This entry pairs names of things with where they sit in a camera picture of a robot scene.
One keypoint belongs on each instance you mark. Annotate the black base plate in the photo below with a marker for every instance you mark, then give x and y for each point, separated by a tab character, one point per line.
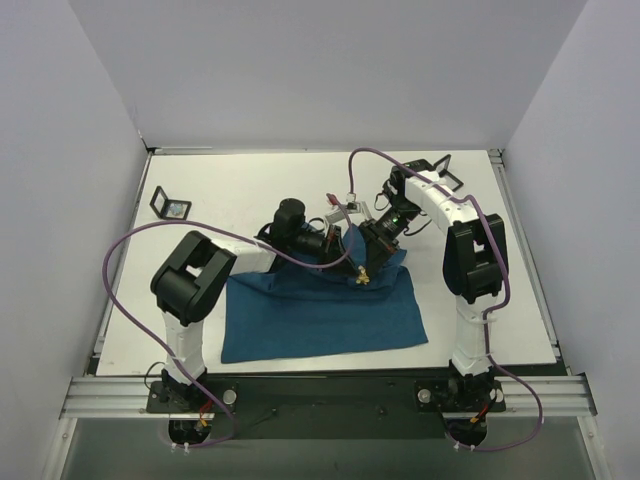
398	404

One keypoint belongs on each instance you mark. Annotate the gold leaf brooch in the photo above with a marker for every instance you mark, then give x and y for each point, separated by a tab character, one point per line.
362	278

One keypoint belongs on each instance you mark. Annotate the right black display box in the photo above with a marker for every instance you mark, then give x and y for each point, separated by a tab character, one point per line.
446	176

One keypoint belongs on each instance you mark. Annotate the aluminium frame rail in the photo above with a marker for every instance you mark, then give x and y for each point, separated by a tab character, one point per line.
107	398

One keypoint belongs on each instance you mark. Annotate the left black display box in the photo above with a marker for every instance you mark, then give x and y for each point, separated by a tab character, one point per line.
160	204

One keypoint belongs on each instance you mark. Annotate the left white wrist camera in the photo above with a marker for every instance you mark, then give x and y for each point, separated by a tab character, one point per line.
338	211

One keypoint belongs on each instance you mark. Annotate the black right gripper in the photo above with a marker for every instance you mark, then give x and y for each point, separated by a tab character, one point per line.
376	240

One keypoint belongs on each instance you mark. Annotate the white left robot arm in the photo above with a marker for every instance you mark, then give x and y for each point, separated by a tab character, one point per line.
189	283

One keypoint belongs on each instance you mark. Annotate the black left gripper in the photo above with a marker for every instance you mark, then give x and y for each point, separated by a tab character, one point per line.
333	245

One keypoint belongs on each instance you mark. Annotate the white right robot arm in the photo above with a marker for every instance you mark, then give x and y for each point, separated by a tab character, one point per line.
475	263

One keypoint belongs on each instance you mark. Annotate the black display box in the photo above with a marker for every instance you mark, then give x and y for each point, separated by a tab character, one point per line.
446	176
160	204

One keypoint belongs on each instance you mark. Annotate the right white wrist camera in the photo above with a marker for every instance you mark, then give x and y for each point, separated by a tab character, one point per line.
356	207

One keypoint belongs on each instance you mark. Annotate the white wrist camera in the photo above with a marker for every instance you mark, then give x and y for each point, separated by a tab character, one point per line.
356	207
338	211

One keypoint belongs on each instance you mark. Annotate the blue t-shirt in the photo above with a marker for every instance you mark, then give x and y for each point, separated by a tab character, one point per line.
300	313

